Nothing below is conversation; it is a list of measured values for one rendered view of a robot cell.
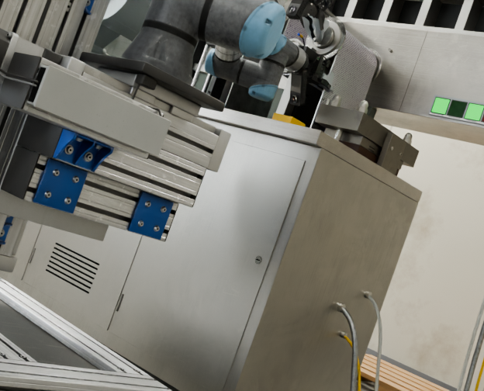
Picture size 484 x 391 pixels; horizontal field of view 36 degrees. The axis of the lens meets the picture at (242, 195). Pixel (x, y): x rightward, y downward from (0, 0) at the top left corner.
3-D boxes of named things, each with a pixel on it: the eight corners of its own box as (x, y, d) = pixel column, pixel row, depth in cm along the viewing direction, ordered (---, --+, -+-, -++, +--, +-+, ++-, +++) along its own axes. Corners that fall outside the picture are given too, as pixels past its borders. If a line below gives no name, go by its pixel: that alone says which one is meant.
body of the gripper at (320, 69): (332, 61, 230) (312, 46, 220) (323, 88, 229) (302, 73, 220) (312, 58, 235) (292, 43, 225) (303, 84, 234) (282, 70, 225)
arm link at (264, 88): (237, 92, 220) (250, 58, 220) (273, 105, 218) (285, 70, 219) (234, 87, 212) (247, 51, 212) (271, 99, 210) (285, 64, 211)
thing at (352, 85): (316, 108, 236) (336, 53, 237) (352, 130, 254) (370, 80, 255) (317, 108, 236) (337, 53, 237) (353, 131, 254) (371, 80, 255)
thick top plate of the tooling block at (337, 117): (314, 121, 230) (320, 102, 230) (373, 157, 261) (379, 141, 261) (357, 130, 220) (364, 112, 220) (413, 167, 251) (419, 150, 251)
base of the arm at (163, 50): (148, 67, 141) (166, 18, 142) (105, 59, 152) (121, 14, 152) (203, 95, 152) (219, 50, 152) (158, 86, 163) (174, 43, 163)
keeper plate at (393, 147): (375, 165, 232) (387, 132, 233) (389, 174, 240) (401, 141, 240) (382, 167, 231) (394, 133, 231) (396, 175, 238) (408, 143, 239)
